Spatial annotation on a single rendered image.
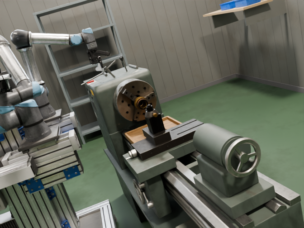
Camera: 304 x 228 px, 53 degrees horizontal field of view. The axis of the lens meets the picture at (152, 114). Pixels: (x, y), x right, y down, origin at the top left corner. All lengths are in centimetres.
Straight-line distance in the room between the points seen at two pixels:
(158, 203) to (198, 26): 477
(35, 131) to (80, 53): 391
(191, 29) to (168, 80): 105
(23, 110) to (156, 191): 86
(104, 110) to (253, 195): 148
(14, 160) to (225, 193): 122
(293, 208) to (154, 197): 72
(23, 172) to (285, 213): 131
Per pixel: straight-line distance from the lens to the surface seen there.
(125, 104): 227
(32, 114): 186
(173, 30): 596
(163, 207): 175
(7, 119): 184
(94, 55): 247
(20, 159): 193
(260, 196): 125
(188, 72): 610
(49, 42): 232
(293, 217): 134
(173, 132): 181
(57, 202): 232
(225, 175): 119
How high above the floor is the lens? 164
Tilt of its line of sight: 17 degrees down
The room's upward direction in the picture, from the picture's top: 17 degrees counter-clockwise
